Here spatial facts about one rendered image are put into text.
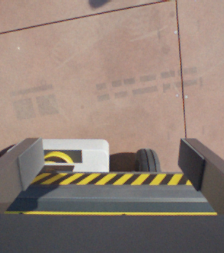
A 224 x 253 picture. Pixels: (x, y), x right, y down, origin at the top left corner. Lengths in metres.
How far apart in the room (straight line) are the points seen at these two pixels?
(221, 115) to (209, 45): 0.21
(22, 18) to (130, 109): 0.39
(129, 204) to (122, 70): 0.38
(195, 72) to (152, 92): 0.14
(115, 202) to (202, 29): 0.51
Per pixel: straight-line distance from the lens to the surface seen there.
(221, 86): 0.65
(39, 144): 0.16
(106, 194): 0.29
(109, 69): 0.56
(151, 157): 0.49
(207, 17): 0.63
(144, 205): 0.31
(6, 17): 0.65
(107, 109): 0.57
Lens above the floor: 0.56
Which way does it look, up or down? 74 degrees down
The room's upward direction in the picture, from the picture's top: 179 degrees counter-clockwise
